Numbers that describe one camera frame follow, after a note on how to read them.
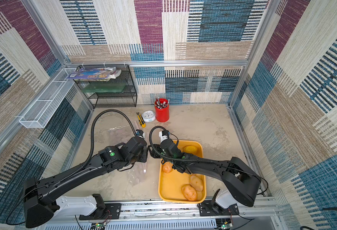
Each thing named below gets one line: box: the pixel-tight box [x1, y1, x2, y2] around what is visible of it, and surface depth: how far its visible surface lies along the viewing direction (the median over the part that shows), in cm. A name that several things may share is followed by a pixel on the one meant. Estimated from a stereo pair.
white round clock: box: [141, 109, 156, 123], surface depth 113 cm
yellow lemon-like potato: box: [183, 145, 198, 153], surface depth 91 cm
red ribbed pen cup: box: [154, 97, 170, 123], surface depth 109 cm
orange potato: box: [162, 161, 173, 173], surface depth 85 cm
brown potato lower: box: [181, 184, 198, 201], surface depth 76 cm
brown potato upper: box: [190, 174, 204, 192], surface depth 77 cm
